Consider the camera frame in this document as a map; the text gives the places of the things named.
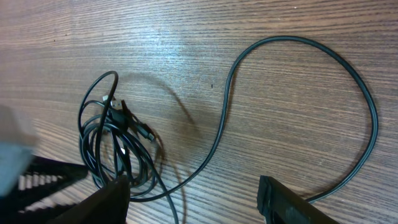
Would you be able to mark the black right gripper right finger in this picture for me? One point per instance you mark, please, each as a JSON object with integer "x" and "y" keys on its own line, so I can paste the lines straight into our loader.
{"x": 279, "y": 205}

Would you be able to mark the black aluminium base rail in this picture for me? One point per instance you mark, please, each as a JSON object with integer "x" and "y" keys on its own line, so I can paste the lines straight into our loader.
{"x": 43, "y": 178}

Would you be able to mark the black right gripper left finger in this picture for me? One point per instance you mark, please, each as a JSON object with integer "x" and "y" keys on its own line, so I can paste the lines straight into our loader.
{"x": 108, "y": 205}

